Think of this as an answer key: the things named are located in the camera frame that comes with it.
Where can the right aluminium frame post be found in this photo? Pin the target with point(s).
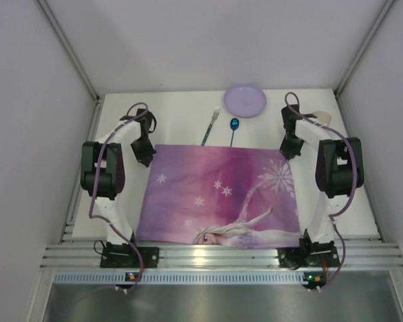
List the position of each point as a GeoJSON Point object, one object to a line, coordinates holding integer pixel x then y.
{"type": "Point", "coordinates": [363, 47]}

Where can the fork with teal handle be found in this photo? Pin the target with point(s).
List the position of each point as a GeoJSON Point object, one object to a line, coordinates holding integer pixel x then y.
{"type": "Point", "coordinates": [215, 115]}

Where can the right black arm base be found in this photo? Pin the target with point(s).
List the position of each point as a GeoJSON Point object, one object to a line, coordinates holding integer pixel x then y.
{"type": "Point", "coordinates": [294, 258]}

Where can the blue metallic spoon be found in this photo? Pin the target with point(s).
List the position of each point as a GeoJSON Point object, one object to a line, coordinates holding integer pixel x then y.
{"type": "Point", "coordinates": [234, 125]}

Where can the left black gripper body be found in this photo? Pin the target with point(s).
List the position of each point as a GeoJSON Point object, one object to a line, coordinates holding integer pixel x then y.
{"type": "Point", "coordinates": [143, 151]}

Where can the aluminium frame post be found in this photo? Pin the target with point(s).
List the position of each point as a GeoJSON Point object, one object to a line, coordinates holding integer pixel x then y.
{"type": "Point", "coordinates": [363, 47]}
{"type": "Point", "coordinates": [66, 45]}

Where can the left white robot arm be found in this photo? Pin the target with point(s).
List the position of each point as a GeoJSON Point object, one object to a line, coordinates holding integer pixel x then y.
{"type": "Point", "coordinates": [103, 174]}

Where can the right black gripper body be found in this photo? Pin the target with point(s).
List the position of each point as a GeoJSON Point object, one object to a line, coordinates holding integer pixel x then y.
{"type": "Point", "coordinates": [290, 148]}

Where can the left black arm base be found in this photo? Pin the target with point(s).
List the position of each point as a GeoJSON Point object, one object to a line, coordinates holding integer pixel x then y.
{"type": "Point", "coordinates": [123, 256]}

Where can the aluminium mounting rail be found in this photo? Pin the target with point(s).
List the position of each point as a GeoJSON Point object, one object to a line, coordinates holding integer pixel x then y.
{"type": "Point", "coordinates": [361, 254]}

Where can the beige paper cup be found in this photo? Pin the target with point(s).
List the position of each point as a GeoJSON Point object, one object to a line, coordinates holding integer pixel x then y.
{"type": "Point", "coordinates": [322, 117]}

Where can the purple printed placemat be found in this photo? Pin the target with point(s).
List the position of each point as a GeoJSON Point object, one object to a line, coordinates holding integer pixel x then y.
{"type": "Point", "coordinates": [211, 195]}

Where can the perforated cable duct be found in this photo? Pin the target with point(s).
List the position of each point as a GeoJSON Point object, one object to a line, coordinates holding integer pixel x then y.
{"type": "Point", "coordinates": [188, 277]}

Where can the lilac plastic plate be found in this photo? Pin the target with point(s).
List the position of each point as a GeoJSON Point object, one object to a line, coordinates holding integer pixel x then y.
{"type": "Point", "coordinates": [245, 100]}

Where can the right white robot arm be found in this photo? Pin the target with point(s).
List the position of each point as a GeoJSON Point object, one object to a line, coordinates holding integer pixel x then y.
{"type": "Point", "coordinates": [338, 172]}

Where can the left aluminium frame post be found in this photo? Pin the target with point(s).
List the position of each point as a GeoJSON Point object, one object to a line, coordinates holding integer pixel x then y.
{"type": "Point", "coordinates": [66, 45]}

